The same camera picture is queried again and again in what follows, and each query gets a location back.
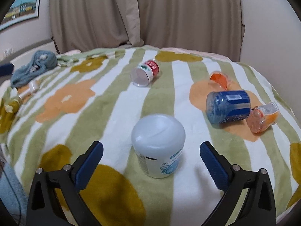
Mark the orange clear cup near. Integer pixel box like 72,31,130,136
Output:
246,102,280,134

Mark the orange clear cup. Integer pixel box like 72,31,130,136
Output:
210,71,232,91
246,102,280,134

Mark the blue plastic cup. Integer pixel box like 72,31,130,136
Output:
206,90,251,124

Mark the white translucent plastic cup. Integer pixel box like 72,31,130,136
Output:
131,114,186,179

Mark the orange clear cup far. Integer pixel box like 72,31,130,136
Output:
210,71,232,91

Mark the white small bottle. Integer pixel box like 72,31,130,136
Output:
19,80,40,100

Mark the dark blue object at left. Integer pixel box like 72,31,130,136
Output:
0,63,14,77

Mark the green striped floral blanket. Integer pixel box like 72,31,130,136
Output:
1,47,300,225

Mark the blue grey towel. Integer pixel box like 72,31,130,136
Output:
10,50,58,88

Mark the beige curtain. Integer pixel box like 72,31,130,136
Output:
49,0,243,61

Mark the framed landscape picture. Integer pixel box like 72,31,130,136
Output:
1,0,40,31

